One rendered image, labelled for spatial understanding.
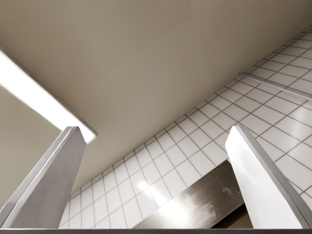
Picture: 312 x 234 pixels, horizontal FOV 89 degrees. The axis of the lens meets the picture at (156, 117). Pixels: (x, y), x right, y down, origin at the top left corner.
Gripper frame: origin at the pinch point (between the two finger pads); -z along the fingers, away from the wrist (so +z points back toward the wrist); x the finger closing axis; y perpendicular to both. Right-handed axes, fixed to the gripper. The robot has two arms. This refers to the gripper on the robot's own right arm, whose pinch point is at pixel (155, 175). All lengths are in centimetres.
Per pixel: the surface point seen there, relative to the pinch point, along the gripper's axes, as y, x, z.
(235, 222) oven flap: 74, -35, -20
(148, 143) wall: 88, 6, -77
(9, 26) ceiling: 6, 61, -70
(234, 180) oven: 68, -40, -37
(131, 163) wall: 94, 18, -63
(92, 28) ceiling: 9, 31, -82
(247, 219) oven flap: 71, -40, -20
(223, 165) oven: 69, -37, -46
